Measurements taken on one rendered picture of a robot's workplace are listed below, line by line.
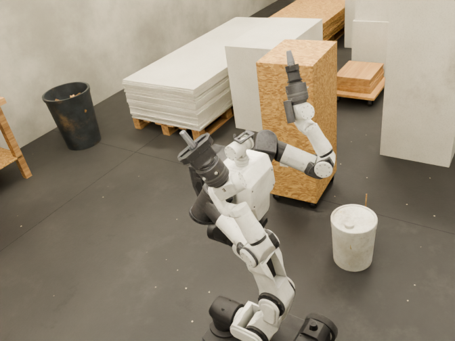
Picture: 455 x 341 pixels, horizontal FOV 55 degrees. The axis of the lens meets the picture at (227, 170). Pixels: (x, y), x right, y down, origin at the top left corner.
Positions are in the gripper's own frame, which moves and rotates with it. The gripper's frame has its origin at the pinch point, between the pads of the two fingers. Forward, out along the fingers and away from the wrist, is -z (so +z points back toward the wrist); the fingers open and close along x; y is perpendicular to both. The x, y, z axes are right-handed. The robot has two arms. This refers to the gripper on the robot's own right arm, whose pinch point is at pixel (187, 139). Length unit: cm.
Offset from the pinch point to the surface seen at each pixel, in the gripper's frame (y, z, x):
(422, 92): -138, 170, 189
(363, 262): -69, 186, 47
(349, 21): -421, 220, 330
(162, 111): -343, 114, 26
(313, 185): -135, 164, 67
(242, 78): -288, 122, 109
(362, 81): -264, 209, 218
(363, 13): -317, 172, 287
